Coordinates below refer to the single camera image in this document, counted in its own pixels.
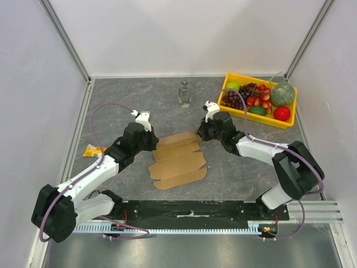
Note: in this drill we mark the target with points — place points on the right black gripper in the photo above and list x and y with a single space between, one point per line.
203 132

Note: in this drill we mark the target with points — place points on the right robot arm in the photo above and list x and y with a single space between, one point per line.
297 170

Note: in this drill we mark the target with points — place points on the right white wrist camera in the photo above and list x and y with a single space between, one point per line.
211 109

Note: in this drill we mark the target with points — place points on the green avocado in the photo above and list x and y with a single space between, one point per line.
259 110

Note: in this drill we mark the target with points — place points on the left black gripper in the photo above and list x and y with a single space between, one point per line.
154 140

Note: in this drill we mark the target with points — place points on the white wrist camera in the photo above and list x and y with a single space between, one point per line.
143 118
211 109

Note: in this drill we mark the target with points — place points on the red cherry cluster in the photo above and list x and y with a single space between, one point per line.
259 95

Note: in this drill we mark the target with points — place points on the clear glass bottle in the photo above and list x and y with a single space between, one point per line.
185 94

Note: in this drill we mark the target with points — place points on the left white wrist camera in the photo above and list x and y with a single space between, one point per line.
143 118

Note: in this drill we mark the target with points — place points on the white cable duct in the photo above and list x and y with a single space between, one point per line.
106 227

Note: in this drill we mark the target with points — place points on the dark purple grape bunch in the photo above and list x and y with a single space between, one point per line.
235 99

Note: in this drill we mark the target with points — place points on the red apple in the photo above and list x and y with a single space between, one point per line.
282 113

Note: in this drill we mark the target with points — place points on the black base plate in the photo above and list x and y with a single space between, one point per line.
195 222

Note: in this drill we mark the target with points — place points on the brown cardboard box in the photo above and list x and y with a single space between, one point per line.
178 161

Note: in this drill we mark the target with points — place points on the aluminium frame rail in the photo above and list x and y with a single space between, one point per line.
312 212

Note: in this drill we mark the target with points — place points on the yellow snack packet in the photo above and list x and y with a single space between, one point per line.
93 151

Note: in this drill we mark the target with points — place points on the green apple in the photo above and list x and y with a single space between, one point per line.
233 85

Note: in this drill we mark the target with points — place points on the green netted melon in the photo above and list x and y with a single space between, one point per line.
282 94

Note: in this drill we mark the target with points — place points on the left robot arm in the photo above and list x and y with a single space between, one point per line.
60 209

